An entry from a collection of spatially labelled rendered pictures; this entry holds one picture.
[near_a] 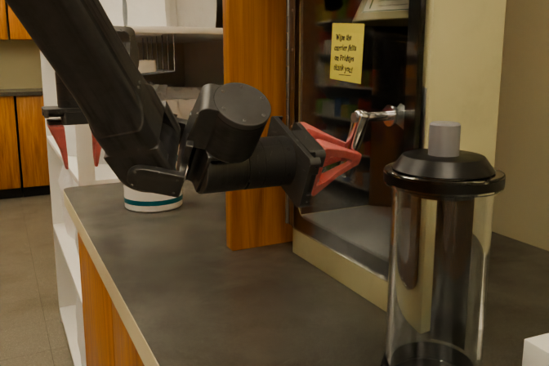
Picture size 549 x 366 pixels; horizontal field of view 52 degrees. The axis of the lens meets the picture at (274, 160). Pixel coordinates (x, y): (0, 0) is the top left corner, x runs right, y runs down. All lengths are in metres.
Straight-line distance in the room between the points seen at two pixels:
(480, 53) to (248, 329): 0.43
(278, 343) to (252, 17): 0.52
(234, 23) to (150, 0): 0.93
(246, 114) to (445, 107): 0.25
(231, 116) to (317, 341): 0.30
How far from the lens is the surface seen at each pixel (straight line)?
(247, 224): 0.97
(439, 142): 0.52
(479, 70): 0.70
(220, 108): 0.52
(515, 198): 1.15
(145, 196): 1.23
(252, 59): 0.94
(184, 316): 0.76
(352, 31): 0.75
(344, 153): 0.65
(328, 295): 0.81
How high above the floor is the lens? 1.27
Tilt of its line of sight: 10 degrees down
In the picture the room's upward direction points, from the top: straight up
